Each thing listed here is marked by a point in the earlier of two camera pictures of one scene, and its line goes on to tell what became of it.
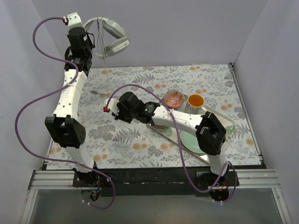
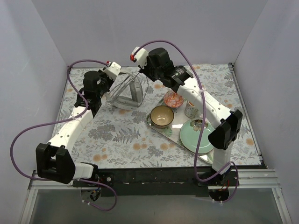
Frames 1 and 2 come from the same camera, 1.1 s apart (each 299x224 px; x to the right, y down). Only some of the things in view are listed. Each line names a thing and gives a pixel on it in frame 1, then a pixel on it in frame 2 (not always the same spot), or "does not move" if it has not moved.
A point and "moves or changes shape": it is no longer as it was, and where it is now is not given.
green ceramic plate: [190, 142] does not move
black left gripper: [76, 37] → [104, 82]
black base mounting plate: [154, 182] does not move
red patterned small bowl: [174, 99] does not move
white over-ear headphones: [118, 29] moves or changes shape
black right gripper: [120, 114] → [151, 69]
